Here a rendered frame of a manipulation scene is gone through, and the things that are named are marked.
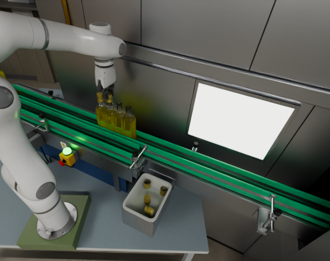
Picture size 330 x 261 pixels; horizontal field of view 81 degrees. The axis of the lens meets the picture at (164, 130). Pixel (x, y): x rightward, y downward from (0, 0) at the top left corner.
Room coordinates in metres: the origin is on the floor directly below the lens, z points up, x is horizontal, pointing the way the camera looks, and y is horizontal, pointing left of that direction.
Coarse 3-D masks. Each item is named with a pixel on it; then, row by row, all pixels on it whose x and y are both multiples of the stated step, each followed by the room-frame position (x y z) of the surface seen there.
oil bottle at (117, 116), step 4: (116, 112) 0.81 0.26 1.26; (120, 112) 0.81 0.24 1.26; (124, 112) 0.83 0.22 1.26; (116, 116) 0.80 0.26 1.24; (120, 116) 0.80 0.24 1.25; (116, 120) 0.80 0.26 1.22; (120, 120) 0.79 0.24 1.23; (116, 124) 0.80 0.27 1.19; (120, 124) 0.79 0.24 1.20; (116, 128) 0.81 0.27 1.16; (120, 128) 0.80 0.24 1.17; (116, 132) 0.81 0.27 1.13; (120, 132) 0.80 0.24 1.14
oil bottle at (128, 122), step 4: (124, 116) 0.79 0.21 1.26; (132, 116) 0.80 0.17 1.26; (124, 120) 0.78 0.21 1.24; (128, 120) 0.77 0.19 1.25; (132, 120) 0.78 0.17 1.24; (124, 124) 0.78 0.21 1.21; (128, 124) 0.77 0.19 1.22; (132, 124) 0.78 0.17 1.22; (124, 128) 0.78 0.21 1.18; (128, 128) 0.77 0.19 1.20; (132, 128) 0.78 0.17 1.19; (124, 132) 0.78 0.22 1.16; (128, 132) 0.77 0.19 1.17; (132, 132) 0.78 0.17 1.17; (128, 136) 0.77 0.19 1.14; (132, 136) 0.78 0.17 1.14
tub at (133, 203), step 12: (144, 180) 0.62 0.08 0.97; (156, 180) 0.61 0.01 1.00; (132, 192) 0.52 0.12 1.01; (144, 192) 0.56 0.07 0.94; (156, 192) 0.57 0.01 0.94; (168, 192) 0.54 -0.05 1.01; (132, 204) 0.49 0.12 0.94; (144, 204) 0.50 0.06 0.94; (156, 204) 0.51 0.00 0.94; (144, 216) 0.40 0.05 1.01; (156, 216) 0.41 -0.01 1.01
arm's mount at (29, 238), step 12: (72, 204) 0.52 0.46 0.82; (84, 204) 0.52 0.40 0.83; (84, 216) 0.48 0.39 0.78; (24, 228) 0.37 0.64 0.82; (36, 228) 0.37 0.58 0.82; (72, 228) 0.39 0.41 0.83; (24, 240) 0.32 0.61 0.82; (36, 240) 0.32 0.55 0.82; (48, 240) 0.33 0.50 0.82; (60, 240) 0.33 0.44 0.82; (72, 240) 0.34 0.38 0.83
